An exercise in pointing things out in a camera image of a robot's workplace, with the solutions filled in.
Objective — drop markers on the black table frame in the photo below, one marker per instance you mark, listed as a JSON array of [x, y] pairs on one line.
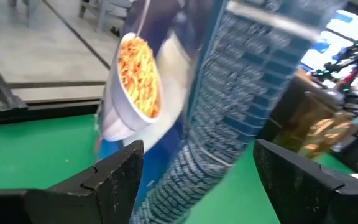
[[42, 110]]

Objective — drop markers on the grey chair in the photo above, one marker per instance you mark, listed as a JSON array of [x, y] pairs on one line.
[[110, 9], [31, 9]]

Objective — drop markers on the green table mat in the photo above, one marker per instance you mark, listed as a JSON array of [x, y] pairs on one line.
[[26, 155]]

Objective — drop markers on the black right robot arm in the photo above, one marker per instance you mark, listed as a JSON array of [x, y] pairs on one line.
[[350, 59]]

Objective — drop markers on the black four-slot toaster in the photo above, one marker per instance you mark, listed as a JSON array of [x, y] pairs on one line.
[[300, 99]]

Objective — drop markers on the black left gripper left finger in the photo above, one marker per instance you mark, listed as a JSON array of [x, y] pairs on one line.
[[104, 193]]

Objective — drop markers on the blue cereal box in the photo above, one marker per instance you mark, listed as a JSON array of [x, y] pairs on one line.
[[228, 93]]

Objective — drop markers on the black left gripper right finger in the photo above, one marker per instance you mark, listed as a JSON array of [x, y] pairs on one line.
[[306, 199]]

